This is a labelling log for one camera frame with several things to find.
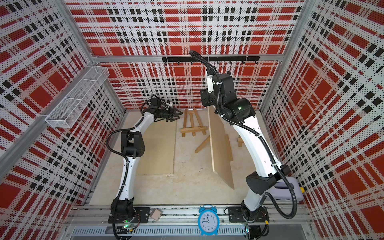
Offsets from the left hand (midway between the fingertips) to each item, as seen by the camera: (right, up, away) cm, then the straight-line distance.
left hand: (183, 113), depth 103 cm
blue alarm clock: (+16, -54, -33) cm, 65 cm away
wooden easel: (+16, -17, -18) cm, 29 cm away
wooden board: (-15, -28, -10) cm, 33 cm away
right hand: (+16, +7, -37) cm, 41 cm away
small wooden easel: (+39, -20, -3) cm, 44 cm away
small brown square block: (-10, -53, -30) cm, 61 cm away
